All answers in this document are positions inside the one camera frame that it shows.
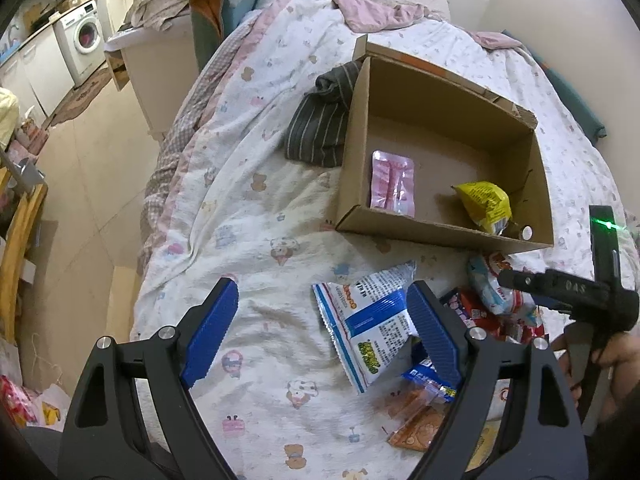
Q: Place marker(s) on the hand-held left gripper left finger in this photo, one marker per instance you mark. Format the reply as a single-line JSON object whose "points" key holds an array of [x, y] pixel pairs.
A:
{"points": [[215, 330]]}

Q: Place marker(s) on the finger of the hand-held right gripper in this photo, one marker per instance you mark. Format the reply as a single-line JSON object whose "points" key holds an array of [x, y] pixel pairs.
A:
{"points": [[555, 287]]}

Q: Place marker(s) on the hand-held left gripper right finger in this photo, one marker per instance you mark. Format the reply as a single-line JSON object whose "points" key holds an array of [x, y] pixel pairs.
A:
{"points": [[435, 335]]}

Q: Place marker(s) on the large red snack bag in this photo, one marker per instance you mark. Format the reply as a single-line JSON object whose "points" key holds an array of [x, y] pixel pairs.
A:
{"points": [[462, 320]]}

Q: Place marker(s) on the blue clear-wrap biscuit packet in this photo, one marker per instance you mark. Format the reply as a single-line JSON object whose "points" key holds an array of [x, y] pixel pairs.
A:
{"points": [[425, 377]]}

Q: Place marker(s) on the blue and white snack bag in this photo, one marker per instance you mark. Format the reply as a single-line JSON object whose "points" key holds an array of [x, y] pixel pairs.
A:
{"points": [[370, 320]]}

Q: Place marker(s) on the white snack bag red circle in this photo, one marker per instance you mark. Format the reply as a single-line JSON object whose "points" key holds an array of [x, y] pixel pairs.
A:
{"points": [[485, 285]]}

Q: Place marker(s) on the beige cartoon biscuit packet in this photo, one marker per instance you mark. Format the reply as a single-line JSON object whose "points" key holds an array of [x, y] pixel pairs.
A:
{"points": [[417, 432]]}

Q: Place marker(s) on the brown cardboard box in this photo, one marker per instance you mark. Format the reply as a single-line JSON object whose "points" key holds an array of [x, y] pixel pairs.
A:
{"points": [[450, 125]]}

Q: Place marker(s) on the person's right hand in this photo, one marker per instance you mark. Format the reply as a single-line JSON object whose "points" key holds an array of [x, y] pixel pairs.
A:
{"points": [[625, 357]]}

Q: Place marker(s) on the yellow snack bag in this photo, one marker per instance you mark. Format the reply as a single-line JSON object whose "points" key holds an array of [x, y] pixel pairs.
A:
{"points": [[485, 205]]}

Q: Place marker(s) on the pale yellow packet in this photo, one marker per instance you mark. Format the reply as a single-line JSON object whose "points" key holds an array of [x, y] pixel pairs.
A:
{"points": [[482, 447]]}

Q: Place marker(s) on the pink snack packet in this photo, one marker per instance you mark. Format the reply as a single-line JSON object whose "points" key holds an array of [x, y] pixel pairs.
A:
{"points": [[392, 185]]}

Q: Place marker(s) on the checked blanket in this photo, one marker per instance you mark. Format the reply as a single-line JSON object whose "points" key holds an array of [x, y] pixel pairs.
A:
{"points": [[170, 170]]}

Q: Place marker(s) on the teal long cushion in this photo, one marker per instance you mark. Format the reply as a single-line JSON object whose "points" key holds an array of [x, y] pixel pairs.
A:
{"points": [[580, 110]]}

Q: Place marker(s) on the pink plastic bag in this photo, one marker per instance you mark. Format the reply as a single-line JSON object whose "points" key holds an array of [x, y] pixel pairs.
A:
{"points": [[30, 400]]}

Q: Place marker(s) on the dark striped cloth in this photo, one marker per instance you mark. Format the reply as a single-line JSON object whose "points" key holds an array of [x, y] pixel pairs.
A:
{"points": [[315, 130]]}

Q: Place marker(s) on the white storage cabinet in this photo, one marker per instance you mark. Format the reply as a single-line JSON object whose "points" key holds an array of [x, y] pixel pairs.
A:
{"points": [[155, 75]]}

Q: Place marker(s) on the brown patterned rug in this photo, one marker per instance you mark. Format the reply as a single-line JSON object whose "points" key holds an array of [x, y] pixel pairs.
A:
{"points": [[85, 100]]}

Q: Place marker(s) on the yellow cloth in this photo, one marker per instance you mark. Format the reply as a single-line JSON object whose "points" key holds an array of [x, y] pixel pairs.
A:
{"points": [[7, 115]]}

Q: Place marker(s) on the white kitchen cabinet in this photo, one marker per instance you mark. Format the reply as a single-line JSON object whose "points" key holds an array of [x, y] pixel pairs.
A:
{"points": [[40, 70]]}

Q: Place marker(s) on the white washing machine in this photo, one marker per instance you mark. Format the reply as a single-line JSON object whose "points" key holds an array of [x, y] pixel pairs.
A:
{"points": [[85, 35]]}

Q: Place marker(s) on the pink bed sheet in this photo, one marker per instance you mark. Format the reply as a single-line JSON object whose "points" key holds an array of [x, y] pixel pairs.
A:
{"points": [[370, 10]]}

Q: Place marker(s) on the wooden frame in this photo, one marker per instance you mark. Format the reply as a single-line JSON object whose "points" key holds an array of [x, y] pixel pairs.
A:
{"points": [[20, 240]]}

